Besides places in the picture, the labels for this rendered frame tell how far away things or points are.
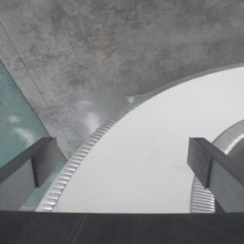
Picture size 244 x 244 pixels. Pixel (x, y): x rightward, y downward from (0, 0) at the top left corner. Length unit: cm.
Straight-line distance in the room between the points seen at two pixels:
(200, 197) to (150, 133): 20
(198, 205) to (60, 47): 90
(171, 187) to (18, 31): 99
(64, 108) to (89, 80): 28
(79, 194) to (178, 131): 28
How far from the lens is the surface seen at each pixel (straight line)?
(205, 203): 34
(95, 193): 39
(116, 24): 90
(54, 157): 17
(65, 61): 102
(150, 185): 36
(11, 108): 139
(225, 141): 44
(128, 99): 100
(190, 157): 17
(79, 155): 48
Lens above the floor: 87
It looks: 51 degrees down
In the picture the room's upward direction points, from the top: 168 degrees counter-clockwise
